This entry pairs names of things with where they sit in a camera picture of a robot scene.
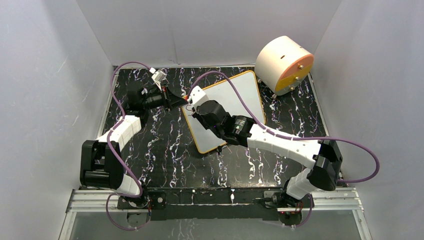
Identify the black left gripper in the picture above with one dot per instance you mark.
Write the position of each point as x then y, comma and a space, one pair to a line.
166, 98

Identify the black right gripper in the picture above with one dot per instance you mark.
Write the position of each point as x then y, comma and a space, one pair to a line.
197, 115

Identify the yellow framed whiteboard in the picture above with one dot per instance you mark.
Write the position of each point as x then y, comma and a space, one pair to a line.
217, 88

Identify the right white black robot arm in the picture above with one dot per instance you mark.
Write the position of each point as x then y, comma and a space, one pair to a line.
321, 158

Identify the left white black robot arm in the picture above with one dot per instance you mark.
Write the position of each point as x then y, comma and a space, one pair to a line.
101, 163

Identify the cream round drawer box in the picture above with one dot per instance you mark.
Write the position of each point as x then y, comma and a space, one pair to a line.
283, 64

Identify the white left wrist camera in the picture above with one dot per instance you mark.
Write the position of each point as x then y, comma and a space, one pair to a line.
158, 76

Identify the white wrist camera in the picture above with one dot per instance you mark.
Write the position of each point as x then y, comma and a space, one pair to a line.
158, 76
197, 97

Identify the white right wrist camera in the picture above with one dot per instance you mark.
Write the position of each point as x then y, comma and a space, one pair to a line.
197, 97

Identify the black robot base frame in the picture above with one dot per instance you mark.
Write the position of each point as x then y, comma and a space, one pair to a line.
264, 203

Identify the aluminium rail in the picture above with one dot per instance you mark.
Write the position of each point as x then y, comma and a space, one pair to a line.
343, 198

